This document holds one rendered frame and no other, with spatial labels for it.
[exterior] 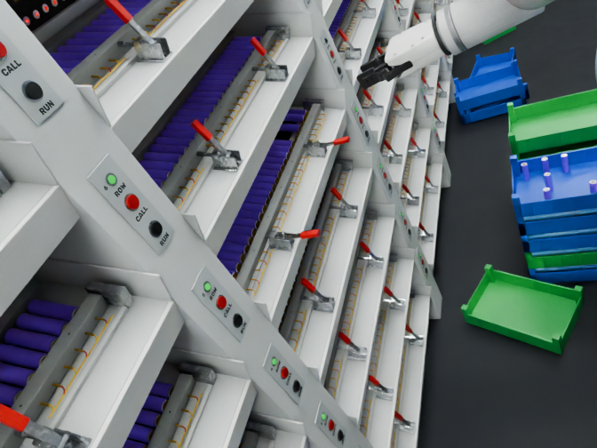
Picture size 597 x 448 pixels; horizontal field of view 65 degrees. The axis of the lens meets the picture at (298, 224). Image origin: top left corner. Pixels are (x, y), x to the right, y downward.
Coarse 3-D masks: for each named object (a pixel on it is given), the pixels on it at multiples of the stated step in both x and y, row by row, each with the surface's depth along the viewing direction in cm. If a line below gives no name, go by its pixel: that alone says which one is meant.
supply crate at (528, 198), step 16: (512, 160) 146; (528, 160) 146; (560, 160) 144; (576, 160) 142; (592, 160) 141; (512, 176) 144; (560, 176) 142; (576, 176) 140; (592, 176) 137; (528, 192) 144; (560, 192) 138; (576, 192) 136; (528, 208) 136; (544, 208) 134; (560, 208) 133; (576, 208) 131; (592, 208) 130
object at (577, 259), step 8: (528, 256) 149; (536, 256) 149; (544, 256) 147; (552, 256) 146; (560, 256) 145; (568, 256) 145; (576, 256) 144; (584, 256) 143; (592, 256) 142; (528, 264) 152; (536, 264) 151; (544, 264) 150; (552, 264) 149; (560, 264) 148; (568, 264) 147; (576, 264) 146; (584, 264) 145
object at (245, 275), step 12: (312, 108) 110; (312, 120) 106; (300, 132) 104; (300, 144) 101; (300, 156) 99; (288, 168) 95; (288, 180) 93; (276, 192) 91; (276, 204) 88; (288, 204) 90; (264, 216) 86; (276, 216) 88; (264, 228) 84; (264, 240) 83; (252, 252) 80; (252, 264) 79; (240, 276) 77
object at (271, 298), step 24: (312, 96) 112; (336, 96) 111; (336, 120) 109; (312, 168) 98; (312, 192) 93; (288, 216) 89; (312, 216) 92; (264, 264) 81; (288, 264) 81; (264, 288) 78; (288, 288) 80; (264, 312) 71
